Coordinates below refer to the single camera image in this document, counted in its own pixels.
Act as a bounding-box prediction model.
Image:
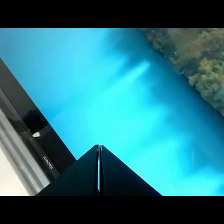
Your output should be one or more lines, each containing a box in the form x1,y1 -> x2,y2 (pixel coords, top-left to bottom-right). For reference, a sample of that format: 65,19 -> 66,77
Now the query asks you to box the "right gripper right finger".
99,144 -> 163,196

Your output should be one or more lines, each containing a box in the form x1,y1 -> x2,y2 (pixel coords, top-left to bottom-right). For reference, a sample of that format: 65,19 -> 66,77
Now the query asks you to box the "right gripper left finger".
36,144 -> 100,196

